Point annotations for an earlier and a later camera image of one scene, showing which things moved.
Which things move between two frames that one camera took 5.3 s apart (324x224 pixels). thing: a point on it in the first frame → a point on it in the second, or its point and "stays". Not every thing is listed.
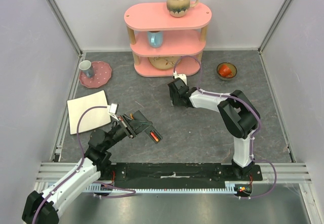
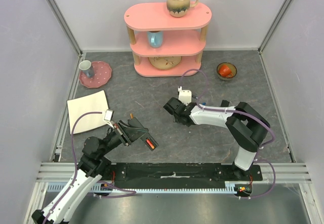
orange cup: (225, 71) stays
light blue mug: (155, 38) stays
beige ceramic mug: (178, 1) stays
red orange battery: (152, 134) → (150, 143)
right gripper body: (173, 92) → (178, 111)
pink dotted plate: (102, 72) stays
